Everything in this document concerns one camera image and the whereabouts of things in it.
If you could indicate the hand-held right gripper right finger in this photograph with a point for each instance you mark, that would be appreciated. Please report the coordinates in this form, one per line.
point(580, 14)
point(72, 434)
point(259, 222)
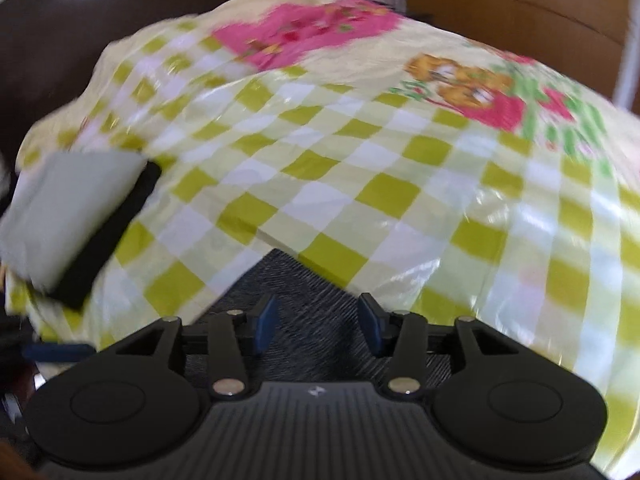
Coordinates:
point(372, 330)

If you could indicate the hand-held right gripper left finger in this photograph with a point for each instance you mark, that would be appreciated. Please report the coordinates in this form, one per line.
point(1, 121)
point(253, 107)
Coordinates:
point(265, 327)

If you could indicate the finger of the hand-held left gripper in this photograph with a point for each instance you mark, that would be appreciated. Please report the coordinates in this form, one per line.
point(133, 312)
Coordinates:
point(57, 352)

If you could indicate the dark grey pants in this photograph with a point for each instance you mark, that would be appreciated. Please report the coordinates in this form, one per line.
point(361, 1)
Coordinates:
point(315, 310)

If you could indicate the folded grey cloth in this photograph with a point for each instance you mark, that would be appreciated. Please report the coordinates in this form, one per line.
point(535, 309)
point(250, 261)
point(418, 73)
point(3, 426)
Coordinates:
point(60, 215)

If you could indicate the checkered printed bed sheet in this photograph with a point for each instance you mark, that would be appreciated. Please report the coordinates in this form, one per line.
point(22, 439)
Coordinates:
point(400, 185)

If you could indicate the wooden wardrobe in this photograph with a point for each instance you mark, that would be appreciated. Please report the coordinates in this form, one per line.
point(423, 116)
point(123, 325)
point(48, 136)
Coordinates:
point(525, 5)

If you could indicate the white door frame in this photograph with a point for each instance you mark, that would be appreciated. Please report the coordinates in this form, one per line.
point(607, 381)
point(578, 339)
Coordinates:
point(626, 70)

